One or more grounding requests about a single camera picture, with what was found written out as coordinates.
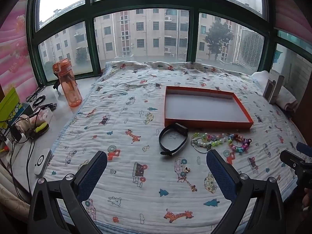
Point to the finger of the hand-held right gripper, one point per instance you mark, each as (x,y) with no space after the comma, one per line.
(292,162)
(304,148)

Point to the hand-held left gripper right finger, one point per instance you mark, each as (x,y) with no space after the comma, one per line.
(220,175)

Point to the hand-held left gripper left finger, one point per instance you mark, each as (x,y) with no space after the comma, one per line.
(93,175)

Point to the black smart wristband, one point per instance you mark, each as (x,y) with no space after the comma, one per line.
(181,128)

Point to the orange shallow box tray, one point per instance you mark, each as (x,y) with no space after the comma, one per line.
(204,107)

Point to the person's right hand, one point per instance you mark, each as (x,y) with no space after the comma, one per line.
(307,202)

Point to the white router device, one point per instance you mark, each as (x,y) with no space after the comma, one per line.
(42,162)

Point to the printed white blanket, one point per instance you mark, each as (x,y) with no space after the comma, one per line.
(126,131)

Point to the white grey carton box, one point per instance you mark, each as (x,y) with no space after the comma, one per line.
(273,87)

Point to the yellow-green black tool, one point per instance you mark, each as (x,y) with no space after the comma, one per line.
(40,128)

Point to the white pink small box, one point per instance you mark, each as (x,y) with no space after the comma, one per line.
(45,114)

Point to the orange water bottle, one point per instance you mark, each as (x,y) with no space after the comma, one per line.
(70,87)

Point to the green yellow box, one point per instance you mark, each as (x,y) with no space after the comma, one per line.
(8,107)

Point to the white louvred outdoor unit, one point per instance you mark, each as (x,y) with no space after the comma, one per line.
(249,47)

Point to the green tree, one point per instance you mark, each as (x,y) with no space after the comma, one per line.
(218,39)

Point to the pink curtain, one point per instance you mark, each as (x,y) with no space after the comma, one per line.
(292,4)
(14,53)

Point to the beige apartment building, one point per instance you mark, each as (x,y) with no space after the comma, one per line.
(146,34)

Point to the green window frame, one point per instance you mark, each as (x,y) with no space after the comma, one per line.
(193,36)

